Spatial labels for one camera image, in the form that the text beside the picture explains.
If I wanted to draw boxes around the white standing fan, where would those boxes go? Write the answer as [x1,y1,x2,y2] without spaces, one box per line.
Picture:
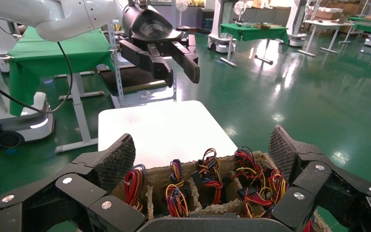
[232,0,247,24]
[175,0,190,27]

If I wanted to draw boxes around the white robot with base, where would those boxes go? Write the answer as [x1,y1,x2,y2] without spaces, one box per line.
[207,0,237,54]
[285,0,312,48]

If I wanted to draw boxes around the brown cardboard boxes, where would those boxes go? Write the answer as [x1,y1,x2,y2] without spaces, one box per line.
[313,6,344,20]

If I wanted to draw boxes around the cardboard divider box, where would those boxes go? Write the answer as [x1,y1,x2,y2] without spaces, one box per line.
[110,151,333,232]

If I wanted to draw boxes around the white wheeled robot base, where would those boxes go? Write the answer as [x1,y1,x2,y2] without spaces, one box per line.
[0,32,56,152]

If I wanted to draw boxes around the white empty table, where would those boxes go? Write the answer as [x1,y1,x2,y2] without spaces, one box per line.
[297,19,355,58]

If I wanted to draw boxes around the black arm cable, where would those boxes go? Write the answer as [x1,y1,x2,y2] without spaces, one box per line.
[0,42,74,115]

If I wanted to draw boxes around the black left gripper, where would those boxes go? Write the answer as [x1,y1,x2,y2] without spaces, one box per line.
[119,3,201,88]

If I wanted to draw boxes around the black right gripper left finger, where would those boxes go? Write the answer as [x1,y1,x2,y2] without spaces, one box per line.
[0,133,146,232]

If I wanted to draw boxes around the white table leg frame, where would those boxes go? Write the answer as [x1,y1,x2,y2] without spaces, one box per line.
[53,71,106,154]

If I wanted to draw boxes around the green table cloth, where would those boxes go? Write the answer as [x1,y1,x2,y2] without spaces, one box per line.
[7,27,115,117]

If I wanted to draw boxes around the power supply with coloured wires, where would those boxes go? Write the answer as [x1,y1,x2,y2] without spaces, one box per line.
[191,147,225,206]
[169,159,187,187]
[165,184,190,219]
[124,164,147,213]
[236,169,289,221]
[231,146,265,181]

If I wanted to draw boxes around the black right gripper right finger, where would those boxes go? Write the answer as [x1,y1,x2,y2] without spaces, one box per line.
[269,125,371,232]

